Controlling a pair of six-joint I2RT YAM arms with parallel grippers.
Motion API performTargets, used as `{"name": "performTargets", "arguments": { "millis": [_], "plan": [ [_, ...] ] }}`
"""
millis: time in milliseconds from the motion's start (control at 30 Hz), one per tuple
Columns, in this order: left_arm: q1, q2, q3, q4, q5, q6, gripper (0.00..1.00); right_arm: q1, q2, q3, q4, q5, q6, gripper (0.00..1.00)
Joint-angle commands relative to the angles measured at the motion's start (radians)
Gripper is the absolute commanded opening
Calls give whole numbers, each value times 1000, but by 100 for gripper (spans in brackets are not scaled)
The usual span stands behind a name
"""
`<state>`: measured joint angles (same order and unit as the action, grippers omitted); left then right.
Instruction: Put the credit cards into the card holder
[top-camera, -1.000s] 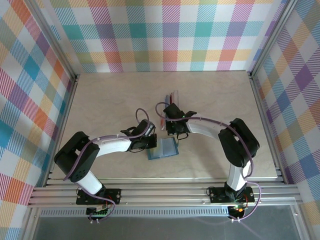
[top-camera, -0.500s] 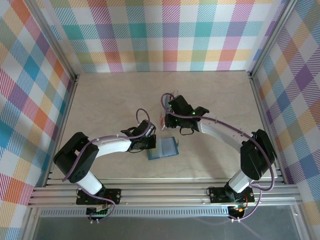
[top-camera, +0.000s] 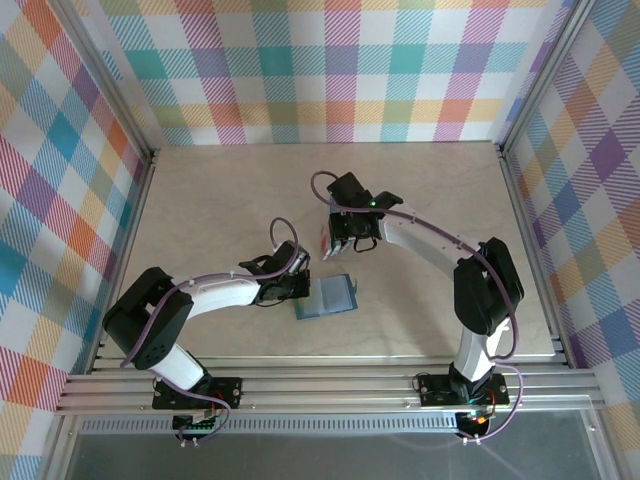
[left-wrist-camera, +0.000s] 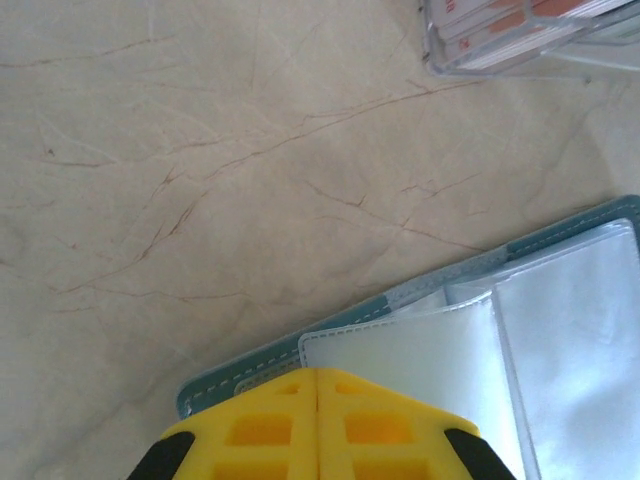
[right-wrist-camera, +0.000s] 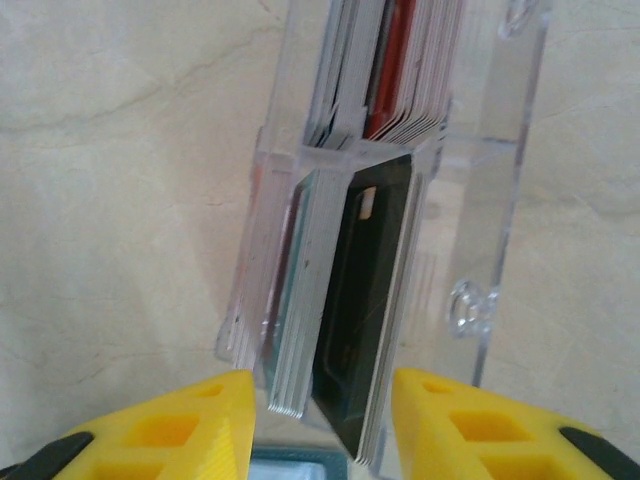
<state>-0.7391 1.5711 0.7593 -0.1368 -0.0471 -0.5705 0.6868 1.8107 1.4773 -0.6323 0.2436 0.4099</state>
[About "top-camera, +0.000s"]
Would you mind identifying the stack of plastic cards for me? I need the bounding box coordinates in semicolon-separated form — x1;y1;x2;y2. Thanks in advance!
319;224;346;262

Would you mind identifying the blue leather card holder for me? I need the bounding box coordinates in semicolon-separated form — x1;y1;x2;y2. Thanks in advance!
294;273;360;321

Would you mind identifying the clear acrylic card stand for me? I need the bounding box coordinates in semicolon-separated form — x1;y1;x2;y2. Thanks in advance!
318;222;361;264

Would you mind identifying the small circuit board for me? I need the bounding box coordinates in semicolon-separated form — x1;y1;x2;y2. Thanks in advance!
172;412;224;435
457;409;496;430

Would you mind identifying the grey sheet panel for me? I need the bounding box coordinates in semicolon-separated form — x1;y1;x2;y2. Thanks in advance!
64;432;601;480

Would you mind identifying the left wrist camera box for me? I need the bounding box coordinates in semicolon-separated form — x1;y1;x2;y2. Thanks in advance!
288;247;310;275

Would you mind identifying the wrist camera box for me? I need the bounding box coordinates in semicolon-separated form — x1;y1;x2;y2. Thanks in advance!
327;172;370;209
288;247;310;275

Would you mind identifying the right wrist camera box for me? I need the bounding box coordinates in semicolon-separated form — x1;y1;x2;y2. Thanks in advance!
327;172;370;209

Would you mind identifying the aluminium cross rail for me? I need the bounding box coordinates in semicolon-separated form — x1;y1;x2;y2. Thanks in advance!
54;355;606;417

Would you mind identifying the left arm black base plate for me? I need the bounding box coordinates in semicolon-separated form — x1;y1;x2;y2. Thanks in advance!
152;377;245;412

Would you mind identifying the slotted metal cable duct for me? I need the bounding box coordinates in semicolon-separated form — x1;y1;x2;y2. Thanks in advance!
79;418;461;436

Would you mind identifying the aluminium side rail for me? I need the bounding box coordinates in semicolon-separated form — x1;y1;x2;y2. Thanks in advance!
87;147;162;374
496;143;576;370

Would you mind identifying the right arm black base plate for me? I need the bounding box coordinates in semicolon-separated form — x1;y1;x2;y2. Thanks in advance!
417;373;511;409

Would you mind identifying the aluminium corner post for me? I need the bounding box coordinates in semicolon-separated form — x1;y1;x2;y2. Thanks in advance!
493;0;597;157
47;0;162;169

